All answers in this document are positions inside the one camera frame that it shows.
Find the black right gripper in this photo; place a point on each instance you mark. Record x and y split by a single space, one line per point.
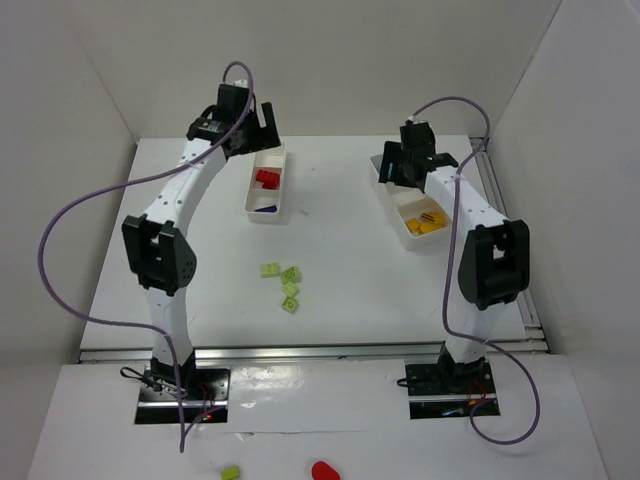
395 167

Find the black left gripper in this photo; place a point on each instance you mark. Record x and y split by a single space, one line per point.
259 141

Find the red lego brick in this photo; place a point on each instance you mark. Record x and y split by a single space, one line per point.
271 185
266 176

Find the yellow curved lego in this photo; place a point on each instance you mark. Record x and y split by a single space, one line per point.
434 218

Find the small yellow lego brick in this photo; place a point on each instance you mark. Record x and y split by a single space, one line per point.
413 225

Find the yellow rounded lego piece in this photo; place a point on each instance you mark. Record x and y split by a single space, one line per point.
426 228

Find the dark blue lego brick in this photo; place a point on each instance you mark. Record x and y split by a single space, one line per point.
267 209

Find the light green curved lego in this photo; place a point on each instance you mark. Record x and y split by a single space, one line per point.
270 270

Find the green lego with studs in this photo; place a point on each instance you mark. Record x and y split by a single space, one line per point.
292 274

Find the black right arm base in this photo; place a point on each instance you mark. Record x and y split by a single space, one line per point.
430 397

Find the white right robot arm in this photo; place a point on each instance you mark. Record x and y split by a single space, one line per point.
490 263

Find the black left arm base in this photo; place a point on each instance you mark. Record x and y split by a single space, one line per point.
157 399

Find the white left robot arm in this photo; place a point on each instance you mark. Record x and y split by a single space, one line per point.
156 243

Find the white right divided container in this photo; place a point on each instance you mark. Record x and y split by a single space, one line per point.
403 204

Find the white divided container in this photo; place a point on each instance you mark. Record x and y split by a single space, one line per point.
403 204
263 203

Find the white left divided container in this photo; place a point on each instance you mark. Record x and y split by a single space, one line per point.
263 203

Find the small green lego square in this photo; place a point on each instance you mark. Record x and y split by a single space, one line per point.
290 289

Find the green lego front square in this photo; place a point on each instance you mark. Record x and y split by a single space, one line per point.
290 304

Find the red rounded piece foreground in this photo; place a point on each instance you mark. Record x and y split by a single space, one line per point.
321 470

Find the green lego on foreground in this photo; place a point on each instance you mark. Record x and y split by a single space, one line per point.
230 473

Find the aluminium rail front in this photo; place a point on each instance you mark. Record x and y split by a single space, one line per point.
277 353

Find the aluminium rail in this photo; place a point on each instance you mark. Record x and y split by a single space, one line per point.
528 313
277 353

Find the aluminium rail right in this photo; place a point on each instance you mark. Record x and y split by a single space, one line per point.
528 313

